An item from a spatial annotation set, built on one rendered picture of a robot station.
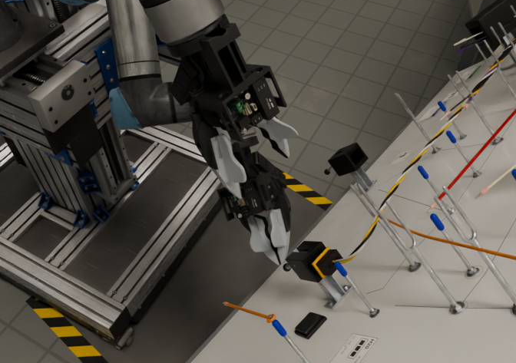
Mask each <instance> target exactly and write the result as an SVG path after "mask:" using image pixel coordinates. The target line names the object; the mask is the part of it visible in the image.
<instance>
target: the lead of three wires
mask: <svg viewBox="0 0 516 363"><path fill-rule="evenodd" d="M379 219H380V218H379V217H378V213H377V214H376V215H375V218H374V220H373V221H372V225H371V227H370V228H369V230H368V232H367V233H366V235H365V237H364V238H363V240H362V242H361V243H360V244H359V246H358V247H357V248H356V249H355V250H354V251H353V252H352V253H351V254H350V255H349V256H348V257H346V258H344V259H338V260H336V261H339V262H340V263H341V264H343V263H346V262H349V261H350V260H352V259H353V258H354V257H355V256H356V255H357V254H358V253H359V252H360V251H361V250H362V249H363V248H364V247H365V245H366V243H367V242H368V240H369V237H370V236H371V235H372V233H373V232H374V230H375V228H376V225H377V222H378V220H379ZM332 262H334V263H335V261H334V260H333V261H332Z"/></svg>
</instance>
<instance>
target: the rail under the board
mask: <svg viewBox="0 0 516 363"><path fill-rule="evenodd" d="M449 81H450V80H449V78H448V79H447V81H446V82H445V83H444V84H443V85H442V86H441V87H440V88H439V89H438V90H437V91H436V92H435V93H434V94H433V95H432V96H431V97H430V98H429V99H428V101H427V102H426V103H425V104H424V105H423V106H422V107H421V108H420V109H419V110H418V112H417V113H416V114H415V117H417V116H418V115H419V114H420V113H421V112H422V110H423V109H424V108H425V107H426V106H427V105H428V104H429V103H430V102H431V100H432V99H433V98H434V97H435V96H436V95H437V94H438V93H439V91H440V90H441V89H442V88H443V87H444V86H445V85H446V84H447V83H448V82H449ZM411 122H413V119H410V120H409V122H408V123H407V124H406V125H405V126H404V127H403V128H402V129H401V130H400V131H399V132H398V133H397V134H396V135H395V136H394V137H393V138H392V139H391V140H390V142H389V143H388V144H387V145H386V146H385V147H384V148H383V149H382V150H381V152H380V153H379V154H378V155H377V156H376V157H375V158H374V159H373V160H372V161H371V163H370V164H369V165H368V166H367V167H366V168H365V169H364V171H365V172H366V171H367V170H368V169H369V168H370V167H371V166H372V165H373V164H374V162H376V161H377V160H378V159H379V158H380V156H381V155H382V154H383V153H384V152H385V151H386V150H387V149H388V148H389V146H390V145H391V144H392V143H393V142H394V141H395V140H396V139H397V137H398V136H399V135H400V134H401V133H402V132H403V131H404V130H405V129H406V128H407V126H408V125H410V123H411ZM350 189H351V187H350V185H349V186H348V187H347V188H346V189H345V190H344V191H343V192H342V194H341V195H340V196H339V197H338V198H337V199H336V200H335V201H334V202H333V204H332V205H331V206H330V207H329V208H328V209H327V210H326V211H325V212H324V214H322V215H321V217H320V218H318V219H317V221H315V222H314V224H313V225H312V226H311V227H310V228H309V229H308V230H307V231H306V232H305V234H304V235H303V236H302V237H301V238H300V239H299V240H298V241H297V242H296V244H295V245H294V246H293V247H292V248H291V249H290V250H289V251H288V253H287V256H286V257H288V256H289V255H290V254H291V253H292V252H293V251H294V250H295V248H296V247H297V246H298V245H299V244H300V243H301V242H302V241H303V240H304V239H305V238H306V237H307V236H308V235H309V234H310V233H311V232H312V230H313V229H314V228H315V227H316V226H317V225H318V224H319V223H320V221H321V220H322V219H323V218H324V217H325V216H326V215H327V214H328V213H329V211H330V210H331V209H332V208H333V207H334V206H335V205H336V204H337V203H338V202H339V201H340V200H341V199H342V198H343V197H344V196H345V194H346V193H347V192H348V191H349V190H350ZM280 265H281V264H280ZM280 265H277V264H276V265H275V266H274V267H273V268H272V269H271V270H270V271H269V272H268V273H267V275H266V276H265V277H264V278H263V279H262V280H261V281H260V282H259V283H258V284H257V286H256V287H255V288H254V289H253V290H252V291H251V292H250V293H249V294H248V296H247V297H246V298H245V299H244V300H243V301H242V302H241V303H240V304H239V305H238V306H239V307H243V305H244V304H245V303H246V302H247V301H248V300H249V299H250V298H251V297H252V295H253V294H254V293H255V292H256V291H257V290H258V289H259V288H260V286H261V285H262V284H263V283H264V282H265V281H266V280H267V279H268V278H269V277H270V276H271V275H272V274H273V273H274V272H275V271H276V270H277V268H278V267H279V266H280ZM238 311H239V309H234V310H233V311H232V312H231V313H230V314H229V316H228V317H227V318H226V319H225V320H224V321H223V322H222V323H221V324H220V326H219V327H218V328H217V329H216V330H215V331H214V332H213V333H212V334H211V335H210V337H209V338H208V339H207V340H206V341H205V342H204V343H203V344H202V345H201V346H200V347H199V348H198V349H197V350H196V351H195V352H194V353H193V354H192V355H191V357H190V358H189V359H188V360H187V361H186V362H185V363H191V362H192V361H193V360H194V359H195V358H196V357H197V356H198V355H199V354H200V353H201V351H202V350H203V349H204V348H205V347H206V346H207V345H208V344H209V343H210V341H211V340H212V339H213V338H214V337H215V336H216V335H217V334H218V332H219V331H220V330H221V329H222V328H223V327H224V326H225V325H226V324H227V323H228V321H229V320H231V319H232V317H234V316H235V314H236V313H237V312H238Z"/></svg>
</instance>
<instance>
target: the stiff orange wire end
mask: <svg viewBox="0 0 516 363"><path fill-rule="evenodd" d="M222 303H223V305H225V306H229V307H232V308H235V309H239V310H241V311H244V312H248V313H250V314H253V315H257V316H259V317H262V318H266V322H268V323H271V322H272V321H273V320H274V319H275V318H276V314H271V316H272V318H271V319H270V318H269V317H268V315H264V314H262V313H259V312H255V311H252V310H249V309H245V308H242V307H239V306H237V305H232V304H230V303H229V302H222Z"/></svg>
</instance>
